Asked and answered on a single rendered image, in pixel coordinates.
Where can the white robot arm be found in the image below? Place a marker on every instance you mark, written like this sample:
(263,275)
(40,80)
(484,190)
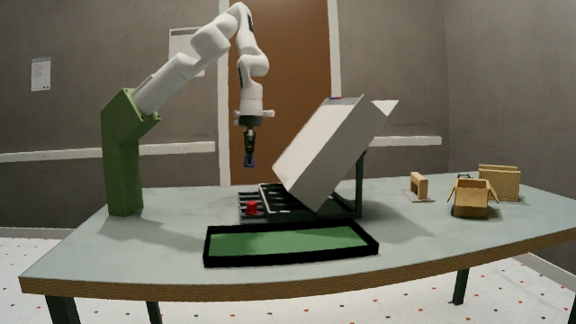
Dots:
(211,43)

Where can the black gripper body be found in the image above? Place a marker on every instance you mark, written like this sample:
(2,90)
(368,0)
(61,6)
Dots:
(250,121)

